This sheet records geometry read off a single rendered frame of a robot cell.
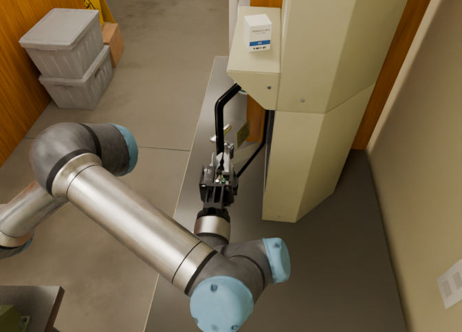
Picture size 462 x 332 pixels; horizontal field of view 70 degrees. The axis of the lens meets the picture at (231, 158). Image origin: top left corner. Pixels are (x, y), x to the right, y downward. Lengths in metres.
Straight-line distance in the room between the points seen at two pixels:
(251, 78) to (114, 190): 0.37
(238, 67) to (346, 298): 0.71
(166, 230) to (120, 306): 1.61
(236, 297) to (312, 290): 0.62
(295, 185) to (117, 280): 1.43
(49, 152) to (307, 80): 0.50
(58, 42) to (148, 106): 0.85
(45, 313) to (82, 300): 1.05
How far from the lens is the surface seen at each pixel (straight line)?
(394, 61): 1.19
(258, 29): 0.77
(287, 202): 1.04
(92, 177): 0.56
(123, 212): 0.52
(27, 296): 1.17
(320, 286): 1.06
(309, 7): 0.66
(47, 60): 3.06
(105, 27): 3.90
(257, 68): 0.73
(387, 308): 1.10
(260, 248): 0.58
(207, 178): 0.71
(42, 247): 2.44
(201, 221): 0.67
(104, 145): 0.68
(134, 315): 2.05
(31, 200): 0.85
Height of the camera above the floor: 1.90
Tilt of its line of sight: 48 degrees down
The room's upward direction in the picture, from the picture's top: straight up
